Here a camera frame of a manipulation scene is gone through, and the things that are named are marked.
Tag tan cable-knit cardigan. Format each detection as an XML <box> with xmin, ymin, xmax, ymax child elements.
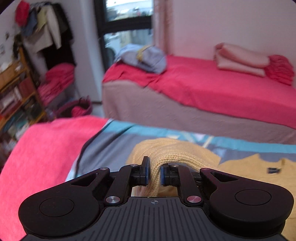
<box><xmin>125</xmin><ymin>138</ymin><xmax>296</xmax><ymax>241</ymax></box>

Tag light blue crumpled clothes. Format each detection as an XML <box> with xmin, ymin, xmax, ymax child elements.
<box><xmin>114</xmin><ymin>44</ymin><xmax>167</xmax><ymax>74</ymax></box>

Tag hanging clothes on rack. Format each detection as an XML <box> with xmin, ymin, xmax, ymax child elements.
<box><xmin>19</xmin><ymin>1</ymin><xmax>76</xmax><ymax>70</ymax></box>

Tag blue grey patterned bedsheet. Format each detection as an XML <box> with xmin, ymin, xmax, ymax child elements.
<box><xmin>66</xmin><ymin>120</ymin><xmax>295</xmax><ymax>181</ymax></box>

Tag pink fleece blanket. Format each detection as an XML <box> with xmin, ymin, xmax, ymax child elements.
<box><xmin>1</xmin><ymin>115</ymin><xmax>107</xmax><ymax>240</ymax></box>

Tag purple laundry basket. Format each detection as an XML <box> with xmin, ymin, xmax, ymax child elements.
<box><xmin>55</xmin><ymin>97</ymin><xmax>92</xmax><ymax>118</ymax></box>

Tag wooden bookshelf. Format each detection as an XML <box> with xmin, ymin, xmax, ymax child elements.
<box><xmin>1</xmin><ymin>47</ymin><xmax>47</xmax><ymax>145</ymax></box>

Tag folded pink blankets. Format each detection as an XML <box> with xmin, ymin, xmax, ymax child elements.
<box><xmin>214</xmin><ymin>43</ymin><xmax>270</xmax><ymax>77</ymax></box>

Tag stack of pink towels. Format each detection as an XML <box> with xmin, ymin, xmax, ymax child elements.
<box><xmin>38</xmin><ymin>63</ymin><xmax>75</xmax><ymax>106</ymax></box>

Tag folded red knit blanket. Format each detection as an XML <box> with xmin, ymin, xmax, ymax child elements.
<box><xmin>264</xmin><ymin>55</ymin><xmax>295</xmax><ymax>86</ymax></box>

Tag dark framed window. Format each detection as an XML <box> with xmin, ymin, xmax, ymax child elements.
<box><xmin>94</xmin><ymin>0</ymin><xmax>154</xmax><ymax>70</ymax></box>

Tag pink curtain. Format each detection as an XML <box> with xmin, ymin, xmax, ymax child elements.
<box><xmin>152</xmin><ymin>0</ymin><xmax>173</xmax><ymax>55</ymax></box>

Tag red hat on rack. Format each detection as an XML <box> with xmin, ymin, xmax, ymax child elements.
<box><xmin>15</xmin><ymin>1</ymin><xmax>30</xmax><ymax>27</ymax></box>

